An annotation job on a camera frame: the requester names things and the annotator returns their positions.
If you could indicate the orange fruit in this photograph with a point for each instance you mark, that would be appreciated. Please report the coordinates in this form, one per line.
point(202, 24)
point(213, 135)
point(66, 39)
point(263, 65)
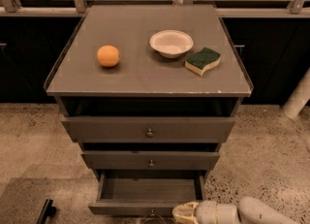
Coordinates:
point(108, 56)

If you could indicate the black object on floor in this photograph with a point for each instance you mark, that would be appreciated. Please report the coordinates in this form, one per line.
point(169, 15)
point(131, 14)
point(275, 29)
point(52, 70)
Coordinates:
point(47, 211)

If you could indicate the grey middle drawer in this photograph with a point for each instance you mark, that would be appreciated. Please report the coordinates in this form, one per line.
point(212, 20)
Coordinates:
point(149, 160)

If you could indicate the green yellow sponge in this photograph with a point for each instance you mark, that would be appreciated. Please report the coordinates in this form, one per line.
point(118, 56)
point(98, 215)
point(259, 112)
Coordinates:
point(202, 61)

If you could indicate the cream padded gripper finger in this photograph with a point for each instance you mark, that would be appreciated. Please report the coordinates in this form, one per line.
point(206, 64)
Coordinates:
point(185, 213)

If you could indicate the white paper bowl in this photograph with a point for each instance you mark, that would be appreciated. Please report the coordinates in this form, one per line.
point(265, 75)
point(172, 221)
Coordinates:
point(171, 43)

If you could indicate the grey top drawer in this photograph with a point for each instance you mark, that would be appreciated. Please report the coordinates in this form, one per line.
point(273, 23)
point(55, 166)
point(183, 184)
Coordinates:
point(146, 130)

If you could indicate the grey drawer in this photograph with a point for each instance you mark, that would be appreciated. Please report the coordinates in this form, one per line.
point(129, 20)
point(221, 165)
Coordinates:
point(149, 160)
point(146, 130)
point(141, 192)

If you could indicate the grey drawer cabinet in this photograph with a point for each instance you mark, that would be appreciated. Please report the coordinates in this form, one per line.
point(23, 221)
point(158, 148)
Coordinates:
point(144, 83)

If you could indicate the grey bottom drawer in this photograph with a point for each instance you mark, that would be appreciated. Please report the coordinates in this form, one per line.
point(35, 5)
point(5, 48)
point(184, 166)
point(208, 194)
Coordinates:
point(141, 192)

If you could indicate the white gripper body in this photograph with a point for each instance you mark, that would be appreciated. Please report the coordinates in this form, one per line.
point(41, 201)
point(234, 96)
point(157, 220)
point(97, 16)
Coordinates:
point(205, 211)

